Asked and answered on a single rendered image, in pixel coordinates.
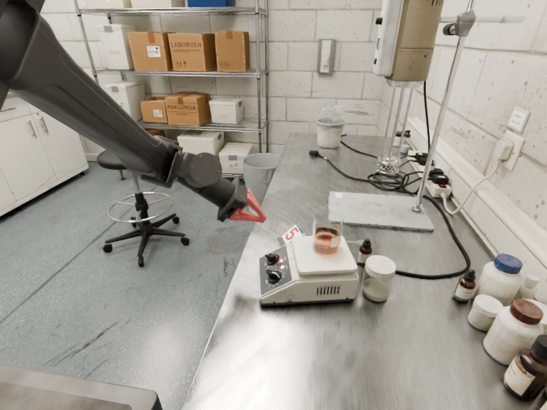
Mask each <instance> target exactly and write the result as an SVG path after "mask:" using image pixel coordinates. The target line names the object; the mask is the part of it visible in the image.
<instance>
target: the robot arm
mask: <svg viewBox="0 0 547 410"><path fill-rule="evenodd" d="M44 2H45V0H0V111H1V110H2V106H3V103H4V102H5V99H6V97H7V94H8V92H9V93H12V94H14V95H15V96H17V97H19V98H21V99H23V100H24V101H25V102H27V103H29V104H31V105H33V106H34V107H36V108H37V109H39V110H41V111H43V112H45V113H46V114H47V115H49V116H51V117H53V118H54V119H56V120H57V121H59V122H60V123H62V124H64V125H66V126H68V127H69V128H70V129H72V130H74V131H76V132H77V133H79V134H80V135H82V136H84V137H86V138H88V139H89V140H91V141H92V142H94V143H95V144H97V145H99V146H101V147H102V148H103V149H105V150H107V151H109V152H111V153H112V154H113V155H115V156H116V157H117V158H118V159H119V160H120V161H121V162H122V164H123V165H124V166H125V167H126V168H127V169H128V171H130V172H132V173H134V174H135V175H137V176H140V180H142V181H146V182H149V183H151V184H154V185H159V186H162V187H165V188H168V189H169V188H171V187H172V184H173V181H174V180H175V179H176V178H177V179H176V181H177V182H179V183H181V184H182V185H184V186H185V187H187V188H188V189H190V190H192V191H194V192H195V193H196V194H198V195H200V196H202V197H203V198H205V199H207V200H208V201H209V202H211V203H213V204H215V205H216V206H218V207H219V208H218V214H217V219H218V220H219V221H221V222H224V221H225V220H226V218H227V219H229V220H239V221H253V222H259V223H264V222H265V221H266V219H267V218H266V216H265V214H264V213H263V211H262V210H261V208H260V206H259V204H258V202H257V201H256V199H255V197H254V196H253V194H252V192H251V191H250V189H248V188H247V187H246V186H244V187H243V188H242V187H241V186H240V181H241V180H242V178H240V177H238V176H236V178H235V179H234V180H233V181H232V182H230V181H228V180H226V179H225V178H224V177H222V176H221V174H222V166H221V162H220V160H219V159H218V158H217V157H216V156H215V155H213V154H211V153H208V152H202V153H198V154H197V155H195V154H192V153H190V152H182V150H183V147H181V146H177V145H174V144H175V141H173V140H170V139H167V138H166V137H161V136H154V137H153V136H151V135H150V134H149V133H148V132H147V131H146V130H145V129H144V128H143V127H142V126H141V125H140V124H139V123H138V122H137V121H136V120H135V119H134V118H133V117H132V116H131V115H130V114H128V113H127V112H126V111H125V110H124V109H123V108H122V107H121V106H120V105H119V104H118V103H117V102H116V101H115V100H114V99H113V98H112V97H111V96H110V95H109V94H108V93H107V92H106V91H105V90H104V89H103V88H102V87H101V86H100V85H98V84H97V83H96V82H95V81H94V80H93V79H92V78H91V77H90V76H89V75H88V74H87V73H86V72H85V71H84V70H83V69H82V68H81V67H80V66H79V65H78V64H77V63H76V62H75V61H74V59H73V58H72V57H71V56H70V55H69V53H68V52H67V51H66V50H65V49H64V48H63V46H62V45H61V44H60V42H59V41H58V39H57V38H56V36H55V33H54V31H53V29H52V27H51V26H50V25H49V23H48V22H47V21H46V20H45V19H44V18H43V17H42V16H41V15H40V13H41V10H42V7H43V5H44ZM175 153H176V154H175ZM174 155H175V157H174ZM173 159H174V160H173ZM172 164H173V165H172ZM171 166H172V167H171ZM170 169H171V170H170ZM169 172H170V173H169ZM167 179H168V180H167ZM247 206H251V208H252V209H253V210H254V211H255V212H256V213H257V214H258V216H256V215H253V214H251V213H249V212H245V211H244V210H243V209H244V208H245V207H247Z"/></svg>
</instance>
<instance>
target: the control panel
mask: <svg viewBox="0 0 547 410"><path fill-rule="evenodd" d="M270 254H278V255H279V260H278V262H277V263H276V264H274V265H267V263H266V262H267V258H266V257H265V255H264V256H263V257H261V258H259V261H260V295H263V294H265V293H267V292H269V291H271V290H274V289H276V288H278V287H279V286H282V285H284V284H286V283H288V282H289V281H292V277H291V269H290V264H289V259H288V254H287V246H286V245H285V246H282V247H280V248H278V249H277V250H275V251H272V252H270ZM280 260H283V262H281V263H280ZM281 266H284V268H281ZM266 270H272V271H280V272H281V273H282V277H281V279H280V280H279V281H278V282H276V283H274V284H271V283H269V281H268V277H269V276H268V275H267V273H266Z"/></svg>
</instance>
